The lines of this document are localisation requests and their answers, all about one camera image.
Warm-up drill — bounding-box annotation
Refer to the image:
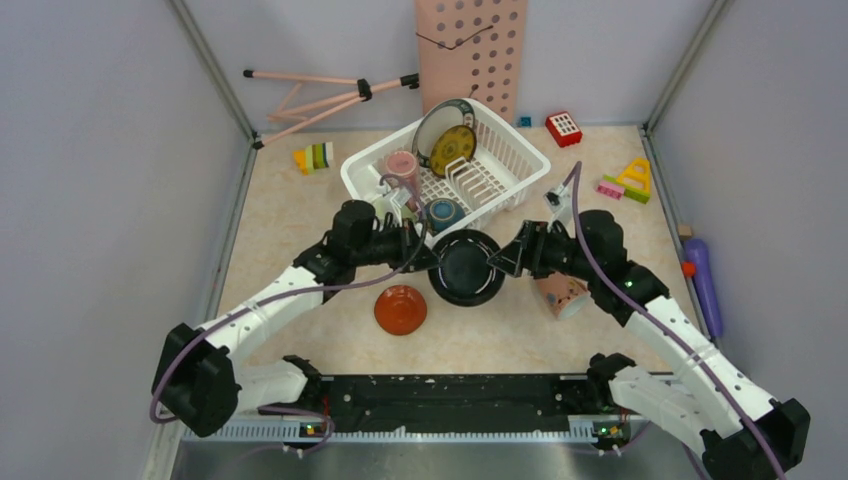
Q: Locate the small wooden block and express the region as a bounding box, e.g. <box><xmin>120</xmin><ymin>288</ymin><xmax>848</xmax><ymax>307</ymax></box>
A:
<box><xmin>677</xmin><ymin>224</ymin><xmax>694</xmax><ymax>242</ymax></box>

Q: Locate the pink patterned mug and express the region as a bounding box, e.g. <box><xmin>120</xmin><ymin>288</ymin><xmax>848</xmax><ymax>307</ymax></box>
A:
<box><xmin>384</xmin><ymin>150</ymin><xmax>420</xmax><ymax>196</ymax></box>

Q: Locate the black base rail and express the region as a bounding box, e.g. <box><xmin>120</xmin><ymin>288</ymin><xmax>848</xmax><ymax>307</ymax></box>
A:
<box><xmin>259</xmin><ymin>374</ymin><xmax>640</xmax><ymax>442</ymax></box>

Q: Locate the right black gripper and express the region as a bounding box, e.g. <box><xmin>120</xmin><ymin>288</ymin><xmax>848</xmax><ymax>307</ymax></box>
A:
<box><xmin>488</xmin><ymin>218</ymin><xmax>598</xmax><ymax>281</ymax></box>

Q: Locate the yellow black plate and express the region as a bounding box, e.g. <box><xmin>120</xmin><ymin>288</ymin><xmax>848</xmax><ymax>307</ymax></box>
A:
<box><xmin>429</xmin><ymin>125</ymin><xmax>477</xmax><ymax>178</ymax></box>

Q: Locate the pink perforated board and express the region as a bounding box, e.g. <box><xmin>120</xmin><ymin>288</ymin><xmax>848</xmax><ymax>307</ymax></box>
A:
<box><xmin>414</xmin><ymin>0</ymin><xmax>529</xmax><ymax>123</ymax></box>

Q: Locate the purple cylinder toy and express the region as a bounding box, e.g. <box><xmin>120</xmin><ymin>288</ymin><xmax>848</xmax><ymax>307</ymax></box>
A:
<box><xmin>681</xmin><ymin>238</ymin><xmax>724</xmax><ymax>338</ymax></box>

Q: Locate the red grid toy block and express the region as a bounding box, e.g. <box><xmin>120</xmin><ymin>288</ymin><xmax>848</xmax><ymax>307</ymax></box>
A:
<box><xmin>544</xmin><ymin>111</ymin><xmax>583</xmax><ymax>148</ymax></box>

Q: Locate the white plastic dish rack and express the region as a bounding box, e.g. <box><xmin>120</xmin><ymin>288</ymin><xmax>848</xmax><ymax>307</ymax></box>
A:
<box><xmin>340</xmin><ymin>98</ymin><xmax>551</xmax><ymax>246</ymax></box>

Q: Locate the white plate green rim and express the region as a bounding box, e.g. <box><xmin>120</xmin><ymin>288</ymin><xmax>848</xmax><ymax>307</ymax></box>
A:
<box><xmin>411</xmin><ymin>98</ymin><xmax>476</xmax><ymax>168</ymax></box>

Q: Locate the salmon mug white interior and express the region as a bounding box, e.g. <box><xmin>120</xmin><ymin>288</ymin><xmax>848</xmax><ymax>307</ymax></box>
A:
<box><xmin>535</xmin><ymin>273</ymin><xmax>590</xmax><ymax>320</ymax></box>

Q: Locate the pink tripod stand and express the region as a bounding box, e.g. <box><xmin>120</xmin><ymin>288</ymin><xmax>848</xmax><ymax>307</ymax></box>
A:
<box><xmin>242</xmin><ymin>69</ymin><xmax>420</xmax><ymax>151</ymax></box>

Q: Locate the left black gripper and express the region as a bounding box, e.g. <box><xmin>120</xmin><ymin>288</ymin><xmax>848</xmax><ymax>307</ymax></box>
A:
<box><xmin>352</xmin><ymin>216</ymin><xmax>443</xmax><ymax>272</ymax></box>

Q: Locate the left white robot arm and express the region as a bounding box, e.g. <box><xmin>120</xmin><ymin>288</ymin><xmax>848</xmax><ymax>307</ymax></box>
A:
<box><xmin>149</xmin><ymin>200</ymin><xmax>439</xmax><ymax>437</ymax></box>

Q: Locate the pink toy brick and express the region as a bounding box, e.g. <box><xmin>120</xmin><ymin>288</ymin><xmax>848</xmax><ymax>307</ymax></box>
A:
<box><xmin>596</xmin><ymin>181</ymin><xmax>626</xmax><ymax>200</ymax></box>

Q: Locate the light green mug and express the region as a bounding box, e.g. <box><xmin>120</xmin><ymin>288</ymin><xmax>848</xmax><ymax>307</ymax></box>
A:
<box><xmin>371</xmin><ymin>198</ymin><xmax>418</xmax><ymax>226</ymax></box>

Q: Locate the multicolour striped toy block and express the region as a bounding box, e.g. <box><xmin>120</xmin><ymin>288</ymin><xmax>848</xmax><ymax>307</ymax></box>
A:
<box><xmin>293</xmin><ymin>142</ymin><xmax>334</xmax><ymax>175</ymax></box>

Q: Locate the green toy brick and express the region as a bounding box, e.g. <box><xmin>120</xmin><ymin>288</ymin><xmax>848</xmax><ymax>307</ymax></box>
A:
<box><xmin>603</xmin><ymin>175</ymin><xmax>651</xmax><ymax>204</ymax></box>

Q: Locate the yellow triangular toy block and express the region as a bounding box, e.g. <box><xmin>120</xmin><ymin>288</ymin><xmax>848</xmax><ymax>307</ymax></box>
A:
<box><xmin>616</xmin><ymin>158</ymin><xmax>652</xmax><ymax>193</ymax></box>

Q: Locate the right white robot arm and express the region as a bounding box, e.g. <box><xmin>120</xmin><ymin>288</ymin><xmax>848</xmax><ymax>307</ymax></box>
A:
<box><xmin>488</xmin><ymin>210</ymin><xmax>811</xmax><ymax>479</ymax></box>

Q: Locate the brown ceramic bowl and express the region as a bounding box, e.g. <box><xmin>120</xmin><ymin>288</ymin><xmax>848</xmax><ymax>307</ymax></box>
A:
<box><xmin>425</xmin><ymin>197</ymin><xmax>465</xmax><ymax>234</ymax></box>

